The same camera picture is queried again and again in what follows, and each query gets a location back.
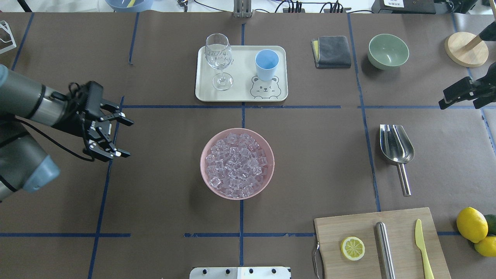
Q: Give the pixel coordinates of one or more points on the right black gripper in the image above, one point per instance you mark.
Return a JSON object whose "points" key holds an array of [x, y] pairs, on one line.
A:
{"points": [[485, 91]]}

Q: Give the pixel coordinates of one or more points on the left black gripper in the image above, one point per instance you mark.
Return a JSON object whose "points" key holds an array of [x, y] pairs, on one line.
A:
{"points": [[72, 123]]}

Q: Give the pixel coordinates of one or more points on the steel ice scoop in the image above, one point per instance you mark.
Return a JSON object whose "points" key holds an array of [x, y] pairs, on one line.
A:
{"points": [[398, 150]]}

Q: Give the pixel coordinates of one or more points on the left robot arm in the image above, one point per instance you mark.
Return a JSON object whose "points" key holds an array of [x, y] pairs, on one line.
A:
{"points": [[24, 163]]}

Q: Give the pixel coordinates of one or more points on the wooden cup stand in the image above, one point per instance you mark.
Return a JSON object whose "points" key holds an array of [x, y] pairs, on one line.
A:
{"points": [[470, 50]]}

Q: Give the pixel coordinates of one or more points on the pile of clear ice cubes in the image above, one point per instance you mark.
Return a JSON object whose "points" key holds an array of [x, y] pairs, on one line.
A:
{"points": [[236, 164]]}

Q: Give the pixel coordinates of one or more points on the blue plastic cup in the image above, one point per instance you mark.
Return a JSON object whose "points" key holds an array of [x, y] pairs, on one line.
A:
{"points": [[266, 63]]}

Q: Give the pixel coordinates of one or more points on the green bowl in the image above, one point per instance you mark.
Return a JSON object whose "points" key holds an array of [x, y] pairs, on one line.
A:
{"points": [[387, 52]]}

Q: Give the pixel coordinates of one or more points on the blue plastic basin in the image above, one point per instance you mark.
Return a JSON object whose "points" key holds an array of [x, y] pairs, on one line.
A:
{"points": [[130, 5]]}

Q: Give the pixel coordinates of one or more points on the green lime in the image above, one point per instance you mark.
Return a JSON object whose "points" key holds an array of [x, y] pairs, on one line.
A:
{"points": [[491, 222]]}

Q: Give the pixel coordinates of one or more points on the yellow lemon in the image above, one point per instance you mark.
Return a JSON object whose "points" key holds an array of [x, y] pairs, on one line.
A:
{"points": [[472, 224], [486, 247]]}

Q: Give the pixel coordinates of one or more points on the cream bear tray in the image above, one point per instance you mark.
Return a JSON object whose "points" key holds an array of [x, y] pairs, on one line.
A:
{"points": [[247, 87]]}

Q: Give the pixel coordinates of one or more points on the grey folded cloth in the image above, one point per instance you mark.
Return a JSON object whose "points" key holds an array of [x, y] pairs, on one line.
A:
{"points": [[331, 52]]}

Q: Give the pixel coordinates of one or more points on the clear wine glass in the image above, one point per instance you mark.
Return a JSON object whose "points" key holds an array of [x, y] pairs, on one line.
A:
{"points": [[218, 55]]}

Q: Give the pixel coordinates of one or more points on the pink bowl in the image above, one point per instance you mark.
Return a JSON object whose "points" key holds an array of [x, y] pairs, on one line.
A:
{"points": [[237, 163]]}

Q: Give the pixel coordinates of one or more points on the yellow plastic knife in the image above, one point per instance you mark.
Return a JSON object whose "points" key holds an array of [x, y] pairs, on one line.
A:
{"points": [[420, 243]]}

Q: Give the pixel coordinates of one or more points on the steel muddler rod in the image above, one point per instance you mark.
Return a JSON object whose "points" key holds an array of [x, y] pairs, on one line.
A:
{"points": [[384, 251]]}

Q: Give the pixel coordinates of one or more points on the lemon half slice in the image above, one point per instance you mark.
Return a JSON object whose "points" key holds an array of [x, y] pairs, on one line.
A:
{"points": [[352, 248]]}

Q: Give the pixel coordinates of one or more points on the wooden cutting board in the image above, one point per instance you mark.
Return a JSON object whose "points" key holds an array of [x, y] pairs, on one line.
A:
{"points": [[400, 225]]}

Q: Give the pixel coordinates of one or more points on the white wire rack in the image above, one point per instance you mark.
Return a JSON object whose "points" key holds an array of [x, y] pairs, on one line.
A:
{"points": [[7, 41]]}

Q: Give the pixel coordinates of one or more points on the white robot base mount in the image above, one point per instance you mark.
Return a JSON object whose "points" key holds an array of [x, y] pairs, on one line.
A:
{"points": [[263, 272]]}

